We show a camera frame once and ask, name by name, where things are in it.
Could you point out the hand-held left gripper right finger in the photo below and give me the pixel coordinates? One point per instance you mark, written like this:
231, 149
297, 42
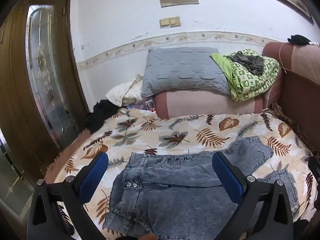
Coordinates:
227, 176

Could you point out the beige wall switch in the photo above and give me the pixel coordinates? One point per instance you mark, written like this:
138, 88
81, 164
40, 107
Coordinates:
165, 23
175, 21

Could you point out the colourful plastic wrapper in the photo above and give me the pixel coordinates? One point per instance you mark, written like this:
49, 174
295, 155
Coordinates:
148, 104

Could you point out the grey quilted pillow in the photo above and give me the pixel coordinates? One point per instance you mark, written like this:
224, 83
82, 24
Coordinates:
182, 72

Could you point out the dark grey cloth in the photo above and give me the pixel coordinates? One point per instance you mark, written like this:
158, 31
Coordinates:
250, 61

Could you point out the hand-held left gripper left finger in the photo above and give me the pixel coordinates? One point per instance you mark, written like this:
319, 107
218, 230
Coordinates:
96, 171

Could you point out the grey-blue denim pants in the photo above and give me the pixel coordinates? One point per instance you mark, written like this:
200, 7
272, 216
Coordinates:
175, 200

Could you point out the black cloth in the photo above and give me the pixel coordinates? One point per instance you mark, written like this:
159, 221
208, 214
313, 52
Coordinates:
298, 40

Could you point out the black clothing pile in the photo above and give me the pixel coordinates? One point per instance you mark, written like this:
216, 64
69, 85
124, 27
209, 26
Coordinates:
100, 115

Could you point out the green patterned quilt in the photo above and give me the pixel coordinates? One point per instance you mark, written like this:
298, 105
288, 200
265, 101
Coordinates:
245, 83

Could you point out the pink bolster cushion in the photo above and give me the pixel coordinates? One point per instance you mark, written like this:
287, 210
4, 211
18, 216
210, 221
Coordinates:
205, 103

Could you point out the leaf print blanket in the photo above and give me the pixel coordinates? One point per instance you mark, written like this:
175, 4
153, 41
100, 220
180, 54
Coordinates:
200, 127

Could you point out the white floral pillow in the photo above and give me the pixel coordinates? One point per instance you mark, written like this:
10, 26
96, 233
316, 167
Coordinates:
122, 92

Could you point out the wooden door with glass panel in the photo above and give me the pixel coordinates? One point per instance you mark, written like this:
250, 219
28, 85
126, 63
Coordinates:
15, 80

